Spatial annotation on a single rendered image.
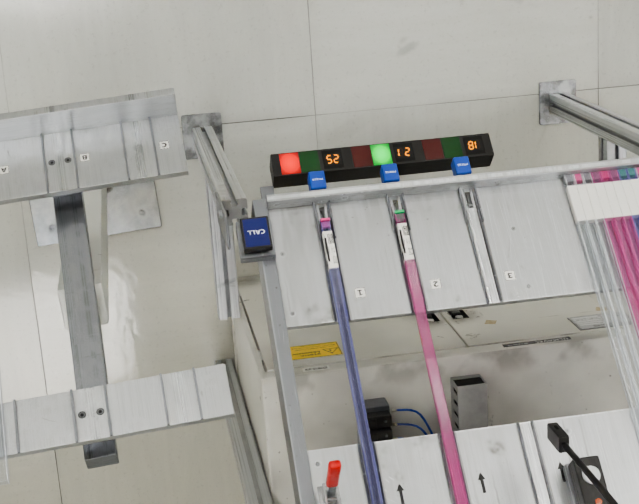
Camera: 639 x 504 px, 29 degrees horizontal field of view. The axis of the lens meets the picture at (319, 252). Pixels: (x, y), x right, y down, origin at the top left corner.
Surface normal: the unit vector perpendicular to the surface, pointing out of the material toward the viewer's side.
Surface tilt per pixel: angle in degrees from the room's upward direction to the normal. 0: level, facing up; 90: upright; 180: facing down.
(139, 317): 0
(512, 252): 44
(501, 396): 0
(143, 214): 0
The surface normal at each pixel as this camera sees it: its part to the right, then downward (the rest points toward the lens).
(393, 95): 0.16, 0.27
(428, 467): 0.07, -0.47
